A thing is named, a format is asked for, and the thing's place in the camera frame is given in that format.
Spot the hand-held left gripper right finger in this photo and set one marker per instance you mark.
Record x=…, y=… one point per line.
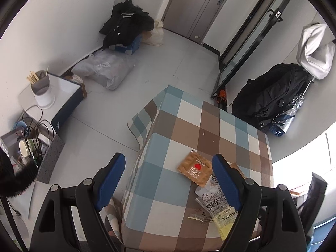
x=227, y=183

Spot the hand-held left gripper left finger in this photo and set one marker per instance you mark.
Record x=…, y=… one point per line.
x=111, y=181

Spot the brown paper wrapper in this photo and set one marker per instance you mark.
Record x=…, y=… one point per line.
x=236, y=166

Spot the clear printed bread wrapper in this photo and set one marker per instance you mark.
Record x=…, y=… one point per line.
x=210, y=204

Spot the orange snack packet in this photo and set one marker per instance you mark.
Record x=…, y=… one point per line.
x=194, y=168

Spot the yellow packet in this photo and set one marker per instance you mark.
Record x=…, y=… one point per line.
x=223, y=225

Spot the small torn wrapper strip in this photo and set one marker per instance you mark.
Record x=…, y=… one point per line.
x=195, y=217

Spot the grey storage box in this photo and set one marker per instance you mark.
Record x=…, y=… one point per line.
x=51, y=160

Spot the checkered tablecloth table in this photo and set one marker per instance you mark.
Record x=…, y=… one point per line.
x=170, y=141

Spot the bright window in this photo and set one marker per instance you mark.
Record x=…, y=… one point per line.
x=302, y=160

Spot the orange and black item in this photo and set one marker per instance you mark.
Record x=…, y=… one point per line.
x=221, y=94

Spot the paper cup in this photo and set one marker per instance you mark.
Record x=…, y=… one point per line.
x=25, y=149

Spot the silver folding umbrella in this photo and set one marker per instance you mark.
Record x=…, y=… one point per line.
x=291, y=115

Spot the black fur-trimmed cloth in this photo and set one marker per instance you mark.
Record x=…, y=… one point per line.
x=15, y=178

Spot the brown cardboard box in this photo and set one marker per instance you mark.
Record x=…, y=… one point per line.
x=84, y=89

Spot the black backpack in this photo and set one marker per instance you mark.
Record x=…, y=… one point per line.
x=273, y=94

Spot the white-topped navy box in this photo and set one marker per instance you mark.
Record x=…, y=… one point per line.
x=65, y=89

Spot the blue bowl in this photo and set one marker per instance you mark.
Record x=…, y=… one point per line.
x=19, y=126

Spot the grey and white utensil holder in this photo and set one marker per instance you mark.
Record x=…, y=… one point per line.
x=43, y=94

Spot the grey plastic bag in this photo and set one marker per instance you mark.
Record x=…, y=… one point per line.
x=105, y=68

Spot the bundle of wooden chopsticks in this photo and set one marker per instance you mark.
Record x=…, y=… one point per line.
x=32, y=78

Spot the blue box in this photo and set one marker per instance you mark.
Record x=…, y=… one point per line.
x=132, y=47

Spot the black framed glass door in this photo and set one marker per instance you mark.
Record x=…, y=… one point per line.
x=249, y=42

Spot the beige tote bag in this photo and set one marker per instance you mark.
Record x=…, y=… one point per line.
x=157, y=35

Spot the white hanging bag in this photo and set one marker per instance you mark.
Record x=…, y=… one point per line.
x=312, y=55

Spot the black jacket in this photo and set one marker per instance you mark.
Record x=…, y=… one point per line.
x=123, y=23

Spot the grey door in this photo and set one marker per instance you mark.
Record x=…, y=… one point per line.
x=189, y=5

